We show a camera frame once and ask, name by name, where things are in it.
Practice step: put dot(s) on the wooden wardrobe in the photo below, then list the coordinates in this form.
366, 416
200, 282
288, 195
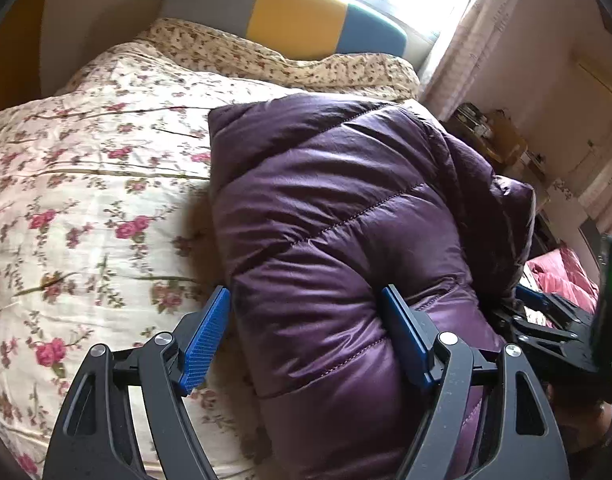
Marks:
11, 40

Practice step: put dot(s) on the small-floral pillow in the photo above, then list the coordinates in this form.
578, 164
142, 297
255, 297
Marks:
266, 57

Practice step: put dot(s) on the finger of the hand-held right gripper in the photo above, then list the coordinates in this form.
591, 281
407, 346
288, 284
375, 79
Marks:
530, 294
530, 327

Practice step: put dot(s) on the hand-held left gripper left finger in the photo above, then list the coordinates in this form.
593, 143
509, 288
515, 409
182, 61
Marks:
203, 345

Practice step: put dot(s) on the purple quilted puffer jacket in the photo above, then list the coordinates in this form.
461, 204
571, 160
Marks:
346, 230

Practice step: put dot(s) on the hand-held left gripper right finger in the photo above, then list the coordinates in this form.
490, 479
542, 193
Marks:
410, 340

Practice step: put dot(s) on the pink cloth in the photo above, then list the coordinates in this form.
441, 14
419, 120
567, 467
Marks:
565, 275

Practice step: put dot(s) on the grey yellow blue headboard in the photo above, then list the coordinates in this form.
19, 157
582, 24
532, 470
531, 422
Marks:
296, 12

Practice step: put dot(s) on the wooden side table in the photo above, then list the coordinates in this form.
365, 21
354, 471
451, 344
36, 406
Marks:
495, 140

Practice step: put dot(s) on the cream rose print quilt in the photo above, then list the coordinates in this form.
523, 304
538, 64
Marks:
101, 190

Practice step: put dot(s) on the pink striped curtain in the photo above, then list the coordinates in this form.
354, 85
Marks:
480, 35

